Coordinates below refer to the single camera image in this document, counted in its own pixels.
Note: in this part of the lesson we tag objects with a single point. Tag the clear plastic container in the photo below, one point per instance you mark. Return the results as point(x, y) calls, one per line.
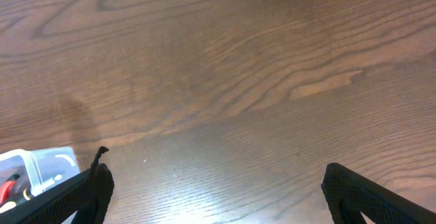
point(39, 170)

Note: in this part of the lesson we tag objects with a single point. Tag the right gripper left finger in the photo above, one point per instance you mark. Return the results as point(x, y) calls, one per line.
point(86, 196)

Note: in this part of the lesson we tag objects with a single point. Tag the stubby black yellow screwdriver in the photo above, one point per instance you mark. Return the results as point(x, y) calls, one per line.
point(39, 204)

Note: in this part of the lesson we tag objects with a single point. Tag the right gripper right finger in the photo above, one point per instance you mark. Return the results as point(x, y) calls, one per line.
point(351, 197)

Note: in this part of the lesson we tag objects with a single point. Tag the red black cutting pliers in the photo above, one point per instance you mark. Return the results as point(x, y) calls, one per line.
point(8, 189)

